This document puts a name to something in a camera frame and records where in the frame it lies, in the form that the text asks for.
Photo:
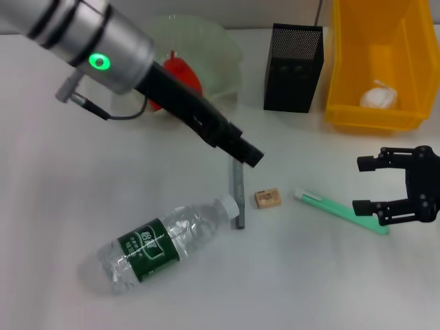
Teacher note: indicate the grey glitter pen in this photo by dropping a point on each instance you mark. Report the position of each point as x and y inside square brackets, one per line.
[238, 206]

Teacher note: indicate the small tan eraser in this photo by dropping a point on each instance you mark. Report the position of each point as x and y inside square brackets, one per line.
[268, 198]

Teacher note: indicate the green glass fruit plate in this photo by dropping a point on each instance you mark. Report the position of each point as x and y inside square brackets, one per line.
[220, 51]

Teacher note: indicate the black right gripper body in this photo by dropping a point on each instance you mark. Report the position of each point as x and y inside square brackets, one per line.
[424, 185]

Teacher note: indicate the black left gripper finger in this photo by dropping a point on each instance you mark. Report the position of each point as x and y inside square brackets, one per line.
[251, 153]

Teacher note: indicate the white paper ball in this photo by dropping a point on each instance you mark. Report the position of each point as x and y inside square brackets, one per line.
[378, 98]

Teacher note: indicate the yellow plastic bin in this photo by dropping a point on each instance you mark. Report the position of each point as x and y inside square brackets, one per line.
[347, 68]

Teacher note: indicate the black mesh pen holder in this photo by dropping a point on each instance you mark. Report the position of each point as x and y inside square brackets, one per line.
[292, 82]

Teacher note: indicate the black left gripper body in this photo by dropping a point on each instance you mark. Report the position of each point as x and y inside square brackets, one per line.
[185, 103]

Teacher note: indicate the red orange toy fruit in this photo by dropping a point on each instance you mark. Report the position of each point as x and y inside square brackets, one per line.
[185, 72]

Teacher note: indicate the clear water bottle green label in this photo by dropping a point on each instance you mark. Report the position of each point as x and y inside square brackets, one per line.
[192, 227]

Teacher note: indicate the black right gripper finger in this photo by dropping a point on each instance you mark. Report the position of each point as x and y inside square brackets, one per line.
[366, 163]
[361, 208]

